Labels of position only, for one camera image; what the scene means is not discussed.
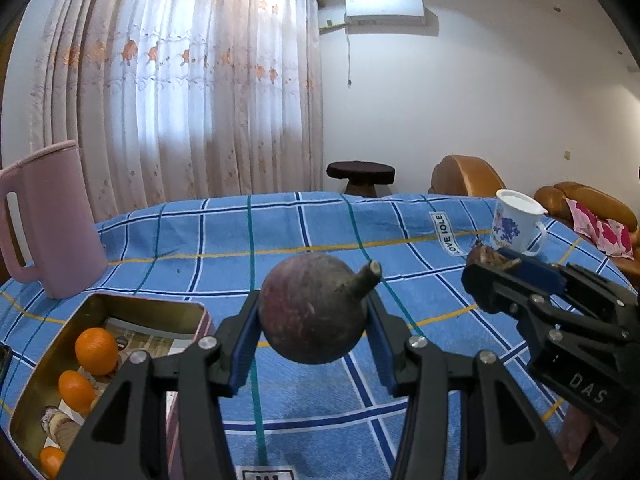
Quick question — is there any white air conditioner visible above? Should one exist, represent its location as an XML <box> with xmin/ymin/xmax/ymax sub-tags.
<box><xmin>344</xmin><ymin>0</ymin><xmax>427</xmax><ymax>26</ymax></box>

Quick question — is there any brown water chestnut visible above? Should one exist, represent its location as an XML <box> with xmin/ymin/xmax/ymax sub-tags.
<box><xmin>470</xmin><ymin>241</ymin><xmax>521</xmax><ymax>267</ymax></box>

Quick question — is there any white mug with blue print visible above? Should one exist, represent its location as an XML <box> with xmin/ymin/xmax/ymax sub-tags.
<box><xmin>489</xmin><ymin>189</ymin><xmax>549</xmax><ymax>257</ymax></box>

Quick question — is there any brown leather sofa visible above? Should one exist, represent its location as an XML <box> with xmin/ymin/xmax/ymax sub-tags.
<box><xmin>534</xmin><ymin>181</ymin><xmax>640</xmax><ymax>286</ymax></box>

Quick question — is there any printed brochure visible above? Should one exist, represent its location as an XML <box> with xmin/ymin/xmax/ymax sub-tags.
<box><xmin>102</xmin><ymin>316</ymin><xmax>198</xmax><ymax>361</ymax></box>

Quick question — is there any person's pink clothing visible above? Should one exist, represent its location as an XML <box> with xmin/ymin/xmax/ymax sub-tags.
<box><xmin>555</xmin><ymin>400</ymin><xmax>601</xmax><ymax>476</ymax></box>

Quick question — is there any blue plaid tablecloth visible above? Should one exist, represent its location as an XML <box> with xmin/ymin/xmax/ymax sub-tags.
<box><xmin>0</xmin><ymin>191</ymin><xmax>638</xmax><ymax>480</ymax></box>

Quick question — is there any sheer floral curtain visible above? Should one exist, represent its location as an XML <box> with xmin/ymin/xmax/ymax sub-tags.
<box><xmin>27</xmin><ymin>0</ymin><xmax>325</xmax><ymax>211</ymax></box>

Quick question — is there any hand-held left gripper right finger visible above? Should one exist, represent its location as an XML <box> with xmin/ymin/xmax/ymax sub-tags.
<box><xmin>367</xmin><ymin>292</ymin><xmax>571</xmax><ymax>480</ymax></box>

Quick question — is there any gold metal tin box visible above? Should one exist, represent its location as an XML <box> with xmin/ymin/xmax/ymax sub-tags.
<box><xmin>9</xmin><ymin>292</ymin><xmax>216</xmax><ymax>480</ymax></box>

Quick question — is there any pink plastic jug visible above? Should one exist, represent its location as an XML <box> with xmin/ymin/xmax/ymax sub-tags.
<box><xmin>0</xmin><ymin>140</ymin><xmax>108</xmax><ymax>300</ymax></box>

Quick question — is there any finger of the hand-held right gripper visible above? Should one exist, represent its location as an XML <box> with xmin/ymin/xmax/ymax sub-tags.
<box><xmin>461</xmin><ymin>261</ymin><xmax>636</xmax><ymax>356</ymax></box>
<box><xmin>500</xmin><ymin>252</ymin><xmax>638</xmax><ymax>321</ymax></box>

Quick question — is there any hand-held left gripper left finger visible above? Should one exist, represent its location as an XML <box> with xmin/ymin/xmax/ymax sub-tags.
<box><xmin>57</xmin><ymin>290</ymin><xmax>263</xmax><ymax>480</ymax></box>

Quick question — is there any dark round stool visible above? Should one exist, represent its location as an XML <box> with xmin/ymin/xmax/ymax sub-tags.
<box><xmin>326</xmin><ymin>161</ymin><xmax>396</xmax><ymax>197</ymax></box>

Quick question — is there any dark purple round fruit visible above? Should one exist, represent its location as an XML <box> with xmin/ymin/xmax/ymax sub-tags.
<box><xmin>257</xmin><ymin>254</ymin><xmax>383</xmax><ymax>366</ymax></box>

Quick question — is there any small orange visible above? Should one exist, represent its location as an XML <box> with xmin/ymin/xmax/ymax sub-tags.
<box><xmin>39</xmin><ymin>446</ymin><xmax>67</xmax><ymax>480</ymax></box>
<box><xmin>58</xmin><ymin>370</ymin><xmax>97</xmax><ymax>415</ymax></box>

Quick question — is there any pink floral cushion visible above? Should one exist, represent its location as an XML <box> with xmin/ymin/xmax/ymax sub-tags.
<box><xmin>566</xmin><ymin>198</ymin><xmax>635</xmax><ymax>260</ymax></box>

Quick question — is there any large orange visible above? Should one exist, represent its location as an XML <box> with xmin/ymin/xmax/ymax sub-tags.
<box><xmin>75</xmin><ymin>327</ymin><xmax>120</xmax><ymax>376</ymax></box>

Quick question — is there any brown leather armchair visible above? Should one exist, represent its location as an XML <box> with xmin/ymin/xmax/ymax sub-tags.
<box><xmin>429</xmin><ymin>155</ymin><xmax>507</xmax><ymax>198</ymax></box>

